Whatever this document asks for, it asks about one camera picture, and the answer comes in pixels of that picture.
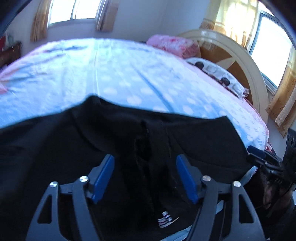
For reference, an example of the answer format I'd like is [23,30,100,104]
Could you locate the black pants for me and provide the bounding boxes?
[1,96,251,240]

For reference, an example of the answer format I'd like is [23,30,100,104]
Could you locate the white pillow with dark dots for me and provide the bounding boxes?
[186,57,250,98]

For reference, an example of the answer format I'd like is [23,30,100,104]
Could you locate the side window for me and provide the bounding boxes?
[249,3,292,93]

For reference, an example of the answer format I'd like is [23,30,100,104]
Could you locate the cream and wood headboard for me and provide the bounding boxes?
[178,29,268,123]

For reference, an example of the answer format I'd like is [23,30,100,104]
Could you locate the pink folded blanket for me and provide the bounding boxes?
[146,35,201,59]

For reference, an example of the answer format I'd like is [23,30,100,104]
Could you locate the pink and blue bed cover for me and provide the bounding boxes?
[0,37,270,181]

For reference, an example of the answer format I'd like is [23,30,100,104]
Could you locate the brown wooden desk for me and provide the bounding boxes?
[0,42,22,68]

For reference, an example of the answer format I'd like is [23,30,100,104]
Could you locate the left beige curtain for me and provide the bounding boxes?
[30,0,52,42]

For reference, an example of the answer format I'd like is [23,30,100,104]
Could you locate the beige curtain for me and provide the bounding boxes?
[30,0,52,42]
[95,0,120,32]

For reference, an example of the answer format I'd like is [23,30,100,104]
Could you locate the right beige curtain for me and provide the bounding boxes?
[95,0,120,32]

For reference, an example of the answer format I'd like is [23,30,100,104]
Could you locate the far window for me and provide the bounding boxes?
[49,0,101,25]

